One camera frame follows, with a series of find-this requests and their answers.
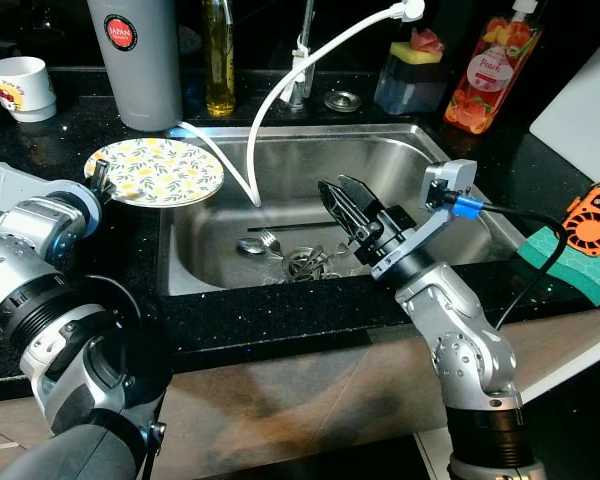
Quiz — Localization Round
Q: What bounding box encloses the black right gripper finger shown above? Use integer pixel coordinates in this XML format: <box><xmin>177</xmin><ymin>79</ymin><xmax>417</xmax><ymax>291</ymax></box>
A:
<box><xmin>338</xmin><ymin>176</ymin><xmax>386</xmax><ymax>241</ymax></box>
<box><xmin>318</xmin><ymin>180</ymin><xmax>366</xmax><ymax>251</ymax></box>

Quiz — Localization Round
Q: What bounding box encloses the floral yellow print plate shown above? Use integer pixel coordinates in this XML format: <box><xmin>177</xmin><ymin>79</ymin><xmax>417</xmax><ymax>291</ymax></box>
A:
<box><xmin>84</xmin><ymin>137</ymin><xmax>225</xmax><ymax>208</ymax></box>

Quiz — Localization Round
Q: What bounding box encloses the metal drain strainer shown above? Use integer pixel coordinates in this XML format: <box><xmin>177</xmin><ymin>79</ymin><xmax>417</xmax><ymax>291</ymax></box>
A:
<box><xmin>283</xmin><ymin>245</ymin><xmax>331</xmax><ymax>281</ymax></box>

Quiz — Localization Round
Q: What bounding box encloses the stainless steel sink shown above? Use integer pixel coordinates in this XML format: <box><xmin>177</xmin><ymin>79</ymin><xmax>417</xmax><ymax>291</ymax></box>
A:
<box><xmin>158</xmin><ymin>122</ymin><xmax>526</xmax><ymax>298</ymax></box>

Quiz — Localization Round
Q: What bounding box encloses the metal fork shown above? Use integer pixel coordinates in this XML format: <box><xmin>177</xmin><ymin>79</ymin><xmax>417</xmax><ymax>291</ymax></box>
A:
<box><xmin>258</xmin><ymin>230</ymin><xmax>287</xmax><ymax>261</ymax></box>

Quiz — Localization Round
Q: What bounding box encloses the metal spoon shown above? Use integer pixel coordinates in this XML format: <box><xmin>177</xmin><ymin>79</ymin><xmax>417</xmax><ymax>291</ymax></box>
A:
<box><xmin>237</xmin><ymin>238</ymin><xmax>271</xmax><ymax>257</ymax></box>

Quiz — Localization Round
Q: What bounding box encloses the grey thermos red label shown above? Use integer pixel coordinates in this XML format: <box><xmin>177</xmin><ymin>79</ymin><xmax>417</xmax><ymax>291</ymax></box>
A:
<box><xmin>86</xmin><ymin>0</ymin><xmax>184</xmax><ymax>132</ymax></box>

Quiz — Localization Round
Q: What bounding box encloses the round metal countertop cap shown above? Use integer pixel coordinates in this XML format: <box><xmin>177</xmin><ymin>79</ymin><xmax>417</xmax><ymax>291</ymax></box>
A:
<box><xmin>324</xmin><ymin>90</ymin><xmax>363</xmax><ymax>113</ymax></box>

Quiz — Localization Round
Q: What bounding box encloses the white printed mug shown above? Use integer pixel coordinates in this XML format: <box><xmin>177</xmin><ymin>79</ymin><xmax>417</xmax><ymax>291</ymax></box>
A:
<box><xmin>0</xmin><ymin>56</ymin><xmax>58</xmax><ymax>123</ymax></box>

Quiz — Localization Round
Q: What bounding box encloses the dark sponge holder box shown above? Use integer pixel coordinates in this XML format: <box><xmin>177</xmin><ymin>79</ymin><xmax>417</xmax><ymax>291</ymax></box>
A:
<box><xmin>374</xmin><ymin>55</ymin><xmax>449</xmax><ymax>115</ymax></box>

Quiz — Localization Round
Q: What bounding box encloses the orange portable fan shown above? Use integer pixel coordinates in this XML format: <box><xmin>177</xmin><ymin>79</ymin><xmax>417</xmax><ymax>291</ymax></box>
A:
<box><xmin>562</xmin><ymin>183</ymin><xmax>600</xmax><ymax>257</ymax></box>

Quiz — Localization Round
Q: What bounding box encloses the white cutting board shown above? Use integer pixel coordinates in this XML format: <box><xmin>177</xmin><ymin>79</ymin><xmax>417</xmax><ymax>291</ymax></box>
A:
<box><xmin>529</xmin><ymin>42</ymin><xmax>600</xmax><ymax>186</ymax></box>

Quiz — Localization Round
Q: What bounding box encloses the yellow oil glass bottle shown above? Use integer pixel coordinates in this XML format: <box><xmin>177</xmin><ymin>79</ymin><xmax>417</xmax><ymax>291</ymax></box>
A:
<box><xmin>202</xmin><ymin>0</ymin><xmax>237</xmax><ymax>118</ymax></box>

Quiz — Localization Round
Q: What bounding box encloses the chrome sink faucet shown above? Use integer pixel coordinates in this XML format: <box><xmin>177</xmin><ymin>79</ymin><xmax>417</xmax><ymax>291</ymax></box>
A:
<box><xmin>285</xmin><ymin>0</ymin><xmax>321</xmax><ymax>109</ymax></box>

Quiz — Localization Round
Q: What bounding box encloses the yellow sponge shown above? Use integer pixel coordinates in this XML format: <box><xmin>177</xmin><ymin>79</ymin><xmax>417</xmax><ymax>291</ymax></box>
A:
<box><xmin>390</xmin><ymin>40</ymin><xmax>445</xmax><ymax>65</ymax></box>

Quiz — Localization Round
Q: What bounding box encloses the pink scrubber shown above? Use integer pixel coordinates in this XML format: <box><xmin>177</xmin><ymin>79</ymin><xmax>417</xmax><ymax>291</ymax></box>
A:
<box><xmin>411</xmin><ymin>27</ymin><xmax>447</xmax><ymax>55</ymax></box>

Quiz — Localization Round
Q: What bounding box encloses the green sponge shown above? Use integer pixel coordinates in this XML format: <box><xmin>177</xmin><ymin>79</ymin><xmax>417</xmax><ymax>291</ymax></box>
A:
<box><xmin>517</xmin><ymin>227</ymin><xmax>600</xmax><ymax>306</ymax></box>

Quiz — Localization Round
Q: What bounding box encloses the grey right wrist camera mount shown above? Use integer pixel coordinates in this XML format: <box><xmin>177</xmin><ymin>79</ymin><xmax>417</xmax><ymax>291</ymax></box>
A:
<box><xmin>372</xmin><ymin>158</ymin><xmax>478</xmax><ymax>281</ymax></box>

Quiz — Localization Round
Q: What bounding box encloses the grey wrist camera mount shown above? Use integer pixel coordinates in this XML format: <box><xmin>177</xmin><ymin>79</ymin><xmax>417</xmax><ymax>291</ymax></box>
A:
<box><xmin>0</xmin><ymin>150</ymin><xmax>93</xmax><ymax>209</ymax></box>
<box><xmin>372</xmin><ymin>158</ymin><xmax>478</xmax><ymax>281</ymax></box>

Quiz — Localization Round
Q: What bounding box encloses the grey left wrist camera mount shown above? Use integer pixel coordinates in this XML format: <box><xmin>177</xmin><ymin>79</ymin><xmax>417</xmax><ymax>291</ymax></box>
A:
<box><xmin>0</xmin><ymin>150</ymin><xmax>93</xmax><ymax>209</ymax></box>

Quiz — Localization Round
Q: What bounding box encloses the white flexible hose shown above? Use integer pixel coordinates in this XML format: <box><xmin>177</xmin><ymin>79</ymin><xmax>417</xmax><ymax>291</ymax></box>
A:
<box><xmin>170</xmin><ymin>0</ymin><xmax>426</xmax><ymax>207</ymax></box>

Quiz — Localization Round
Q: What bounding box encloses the black cable blue connector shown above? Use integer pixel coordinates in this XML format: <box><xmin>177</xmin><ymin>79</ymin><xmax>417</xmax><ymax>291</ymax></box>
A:
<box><xmin>442</xmin><ymin>195</ymin><xmax>573</xmax><ymax>333</ymax></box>

